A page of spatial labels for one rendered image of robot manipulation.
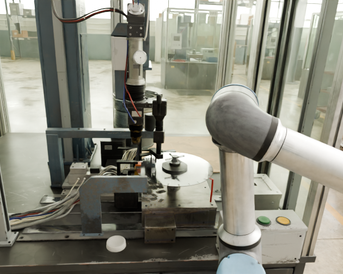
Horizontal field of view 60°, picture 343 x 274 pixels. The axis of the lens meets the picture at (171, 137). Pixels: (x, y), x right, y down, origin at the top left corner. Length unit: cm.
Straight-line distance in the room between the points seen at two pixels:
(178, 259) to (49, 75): 114
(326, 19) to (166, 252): 94
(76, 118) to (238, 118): 129
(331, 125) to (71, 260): 96
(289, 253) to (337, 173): 60
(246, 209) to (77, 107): 119
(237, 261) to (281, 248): 37
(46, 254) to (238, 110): 87
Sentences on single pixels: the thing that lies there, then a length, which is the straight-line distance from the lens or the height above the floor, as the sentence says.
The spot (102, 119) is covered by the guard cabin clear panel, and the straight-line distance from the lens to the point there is 234.
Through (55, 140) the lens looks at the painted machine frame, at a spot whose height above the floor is 100.
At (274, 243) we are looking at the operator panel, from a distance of 113.
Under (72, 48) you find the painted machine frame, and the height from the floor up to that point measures 139.
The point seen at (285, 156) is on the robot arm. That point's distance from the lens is 60.
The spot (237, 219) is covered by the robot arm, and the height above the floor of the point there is 105.
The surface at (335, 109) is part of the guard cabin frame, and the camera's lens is 103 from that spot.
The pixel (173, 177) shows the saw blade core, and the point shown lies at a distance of 121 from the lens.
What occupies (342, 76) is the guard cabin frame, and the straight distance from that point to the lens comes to 102.
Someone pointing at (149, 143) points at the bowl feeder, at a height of 79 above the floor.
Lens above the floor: 151
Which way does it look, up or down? 20 degrees down
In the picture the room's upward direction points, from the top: 2 degrees clockwise
